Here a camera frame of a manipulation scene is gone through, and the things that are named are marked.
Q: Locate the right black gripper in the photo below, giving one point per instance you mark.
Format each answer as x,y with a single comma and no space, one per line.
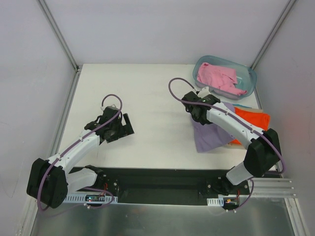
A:
194,113

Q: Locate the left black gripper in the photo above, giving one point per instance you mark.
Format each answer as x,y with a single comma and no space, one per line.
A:
123,128

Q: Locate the purple t shirt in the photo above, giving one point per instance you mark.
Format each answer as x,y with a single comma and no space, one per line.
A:
209,136

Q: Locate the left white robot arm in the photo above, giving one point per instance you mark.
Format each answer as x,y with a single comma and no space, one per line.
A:
51,180

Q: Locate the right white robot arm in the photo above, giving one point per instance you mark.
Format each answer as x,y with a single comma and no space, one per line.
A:
262,146

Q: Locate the folded teal t shirt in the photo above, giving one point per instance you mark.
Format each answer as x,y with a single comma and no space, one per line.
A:
241,106

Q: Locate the pink t shirt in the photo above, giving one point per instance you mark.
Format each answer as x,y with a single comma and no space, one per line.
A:
219,77

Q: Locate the clear blue plastic bin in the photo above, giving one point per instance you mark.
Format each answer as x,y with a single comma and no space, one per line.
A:
246,77

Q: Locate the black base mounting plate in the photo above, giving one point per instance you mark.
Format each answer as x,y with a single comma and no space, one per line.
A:
169,186

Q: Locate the folded orange t shirt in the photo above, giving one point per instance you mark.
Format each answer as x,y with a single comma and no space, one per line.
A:
255,117

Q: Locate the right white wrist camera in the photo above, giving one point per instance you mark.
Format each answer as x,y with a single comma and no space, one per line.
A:
203,92

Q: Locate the left white cable duct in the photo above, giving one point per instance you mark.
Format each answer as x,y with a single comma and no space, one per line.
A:
80,198

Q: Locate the white cable duct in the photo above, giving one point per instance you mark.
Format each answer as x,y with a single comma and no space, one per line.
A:
80,198
215,202

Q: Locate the right white cable duct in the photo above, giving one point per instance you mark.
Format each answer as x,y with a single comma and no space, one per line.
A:
215,202

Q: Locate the left aluminium frame post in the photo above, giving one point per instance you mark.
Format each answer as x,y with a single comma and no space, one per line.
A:
57,32

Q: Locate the aluminium frame post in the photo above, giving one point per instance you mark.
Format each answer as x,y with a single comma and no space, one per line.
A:
275,29
57,32

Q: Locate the right aluminium frame post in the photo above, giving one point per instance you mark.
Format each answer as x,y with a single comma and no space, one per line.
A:
275,29

